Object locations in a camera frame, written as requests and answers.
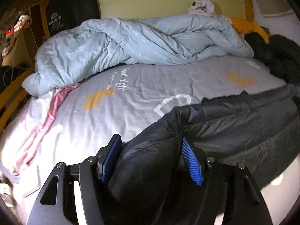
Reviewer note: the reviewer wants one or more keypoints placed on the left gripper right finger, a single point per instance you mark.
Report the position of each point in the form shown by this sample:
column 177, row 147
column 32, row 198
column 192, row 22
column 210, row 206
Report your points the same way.
column 227, row 190

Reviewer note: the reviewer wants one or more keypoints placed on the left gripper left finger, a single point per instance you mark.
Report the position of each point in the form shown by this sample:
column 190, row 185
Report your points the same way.
column 74, row 194

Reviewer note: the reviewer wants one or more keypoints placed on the black quilted down jacket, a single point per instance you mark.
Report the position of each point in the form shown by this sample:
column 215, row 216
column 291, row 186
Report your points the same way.
column 151, row 183

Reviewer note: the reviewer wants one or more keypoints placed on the pink cloth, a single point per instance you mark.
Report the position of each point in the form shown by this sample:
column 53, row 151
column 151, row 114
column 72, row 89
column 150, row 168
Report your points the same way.
column 36, row 122

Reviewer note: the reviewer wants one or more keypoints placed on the grey printed bed sheet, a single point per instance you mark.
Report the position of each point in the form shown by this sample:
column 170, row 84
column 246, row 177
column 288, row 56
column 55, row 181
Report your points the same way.
column 126, row 99

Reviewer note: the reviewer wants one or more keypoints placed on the light blue duvet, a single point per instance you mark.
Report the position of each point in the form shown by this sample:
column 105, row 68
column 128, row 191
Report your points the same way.
column 75, row 54

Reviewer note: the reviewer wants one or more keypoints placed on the black coat pile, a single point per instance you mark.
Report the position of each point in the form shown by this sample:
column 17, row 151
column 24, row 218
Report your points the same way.
column 280, row 54

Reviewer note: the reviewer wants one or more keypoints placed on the orange yellow pillow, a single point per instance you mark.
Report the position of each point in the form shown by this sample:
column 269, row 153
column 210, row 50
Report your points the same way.
column 245, row 27

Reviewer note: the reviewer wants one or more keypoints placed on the plush toy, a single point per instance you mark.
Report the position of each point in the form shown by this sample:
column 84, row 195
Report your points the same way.
column 22, row 23

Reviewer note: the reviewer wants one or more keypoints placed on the patchwork hanging cloth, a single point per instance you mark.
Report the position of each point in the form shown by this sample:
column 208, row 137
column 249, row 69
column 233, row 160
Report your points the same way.
column 274, row 8

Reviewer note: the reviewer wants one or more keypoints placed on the white crumpled garment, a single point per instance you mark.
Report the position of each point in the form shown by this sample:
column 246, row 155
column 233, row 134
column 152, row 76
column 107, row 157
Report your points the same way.
column 203, row 8

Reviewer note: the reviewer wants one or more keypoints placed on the black hanging bag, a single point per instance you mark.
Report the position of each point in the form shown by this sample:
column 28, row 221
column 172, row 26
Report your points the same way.
column 68, row 14

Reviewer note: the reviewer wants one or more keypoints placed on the wooden bed rail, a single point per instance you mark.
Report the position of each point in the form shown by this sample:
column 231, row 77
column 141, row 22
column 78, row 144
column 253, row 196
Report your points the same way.
column 12, row 97

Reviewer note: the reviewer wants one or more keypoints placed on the wooden bed frame post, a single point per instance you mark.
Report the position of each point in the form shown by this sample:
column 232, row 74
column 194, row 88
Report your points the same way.
column 249, row 11

